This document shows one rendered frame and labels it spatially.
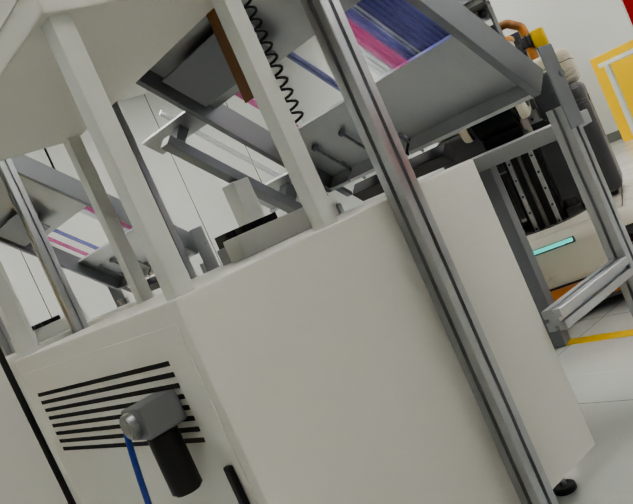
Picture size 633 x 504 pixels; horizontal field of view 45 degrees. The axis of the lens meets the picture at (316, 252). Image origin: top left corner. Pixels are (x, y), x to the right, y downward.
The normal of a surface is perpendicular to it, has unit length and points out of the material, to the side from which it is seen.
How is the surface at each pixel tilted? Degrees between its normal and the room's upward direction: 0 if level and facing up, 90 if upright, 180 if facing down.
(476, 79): 135
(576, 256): 90
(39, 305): 90
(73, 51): 90
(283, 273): 90
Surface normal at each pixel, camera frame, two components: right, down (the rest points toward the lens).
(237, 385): 0.59, -0.22
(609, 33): -0.70, 0.35
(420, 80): -0.21, 0.89
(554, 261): -0.36, 0.21
